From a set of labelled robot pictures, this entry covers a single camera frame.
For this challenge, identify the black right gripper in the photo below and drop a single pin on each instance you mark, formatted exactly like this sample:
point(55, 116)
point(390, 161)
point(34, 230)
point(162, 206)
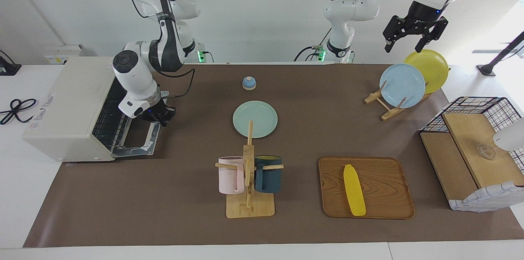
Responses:
point(155, 113)

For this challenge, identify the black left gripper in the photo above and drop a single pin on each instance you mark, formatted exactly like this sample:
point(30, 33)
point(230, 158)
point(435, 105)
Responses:
point(419, 16)

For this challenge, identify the glass oven door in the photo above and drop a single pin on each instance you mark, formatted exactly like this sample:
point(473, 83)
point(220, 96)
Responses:
point(153, 141)

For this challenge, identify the pale green plate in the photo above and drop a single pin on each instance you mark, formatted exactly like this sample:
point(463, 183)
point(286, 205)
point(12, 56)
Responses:
point(255, 117)

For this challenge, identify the yellow corn cob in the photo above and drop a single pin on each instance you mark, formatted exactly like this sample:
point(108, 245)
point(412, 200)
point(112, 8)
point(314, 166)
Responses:
point(354, 190)

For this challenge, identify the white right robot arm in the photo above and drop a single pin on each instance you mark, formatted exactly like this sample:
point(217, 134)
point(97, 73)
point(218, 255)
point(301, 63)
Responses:
point(135, 75)

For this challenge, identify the cream toaster oven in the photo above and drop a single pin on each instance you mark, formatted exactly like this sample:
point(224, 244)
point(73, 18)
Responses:
point(65, 112)

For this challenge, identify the yellow plate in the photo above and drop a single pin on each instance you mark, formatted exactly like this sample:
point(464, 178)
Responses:
point(434, 67)

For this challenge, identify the light blue plate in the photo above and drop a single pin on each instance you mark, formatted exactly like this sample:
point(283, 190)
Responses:
point(403, 86)

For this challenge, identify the brown table mat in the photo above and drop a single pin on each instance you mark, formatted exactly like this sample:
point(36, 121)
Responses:
point(184, 194)

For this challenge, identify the wooden plate rack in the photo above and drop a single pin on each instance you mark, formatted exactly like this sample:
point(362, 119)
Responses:
point(389, 113)

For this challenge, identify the pink mug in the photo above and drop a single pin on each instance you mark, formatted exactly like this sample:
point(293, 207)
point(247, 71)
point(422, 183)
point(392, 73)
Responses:
point(228, 176)

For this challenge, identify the small blue call bell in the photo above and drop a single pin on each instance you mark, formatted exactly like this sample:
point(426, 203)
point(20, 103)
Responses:
point(249, 83)

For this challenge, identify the black stand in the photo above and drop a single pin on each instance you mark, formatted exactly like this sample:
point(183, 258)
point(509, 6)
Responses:
point(497, 60)

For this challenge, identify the wooden step shelf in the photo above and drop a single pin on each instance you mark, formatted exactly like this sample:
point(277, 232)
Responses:
point(470, 137)

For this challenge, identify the dark blue mug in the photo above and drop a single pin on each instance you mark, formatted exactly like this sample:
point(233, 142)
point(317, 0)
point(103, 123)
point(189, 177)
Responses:
point(270, 178)

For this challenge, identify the wooden mug rack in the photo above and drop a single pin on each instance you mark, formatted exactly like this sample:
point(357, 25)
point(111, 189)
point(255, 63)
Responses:
point(249, 206)

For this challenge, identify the small clear glass bowl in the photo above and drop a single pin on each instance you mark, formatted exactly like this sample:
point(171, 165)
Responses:
point(486, 151)

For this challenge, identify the white rounded device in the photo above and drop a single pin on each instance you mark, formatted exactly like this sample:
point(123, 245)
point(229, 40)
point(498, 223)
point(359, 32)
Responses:
point(511, 137)

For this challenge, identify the brown wooden tray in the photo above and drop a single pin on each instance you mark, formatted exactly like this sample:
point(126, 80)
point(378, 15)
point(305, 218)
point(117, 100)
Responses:
point(380, 188)

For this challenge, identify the white checkered cloth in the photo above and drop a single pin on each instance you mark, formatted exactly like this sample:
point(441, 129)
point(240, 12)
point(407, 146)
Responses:
point(491, 198)

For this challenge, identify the black clamp mount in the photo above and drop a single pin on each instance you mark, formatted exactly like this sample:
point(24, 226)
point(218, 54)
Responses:
point(8, 67)

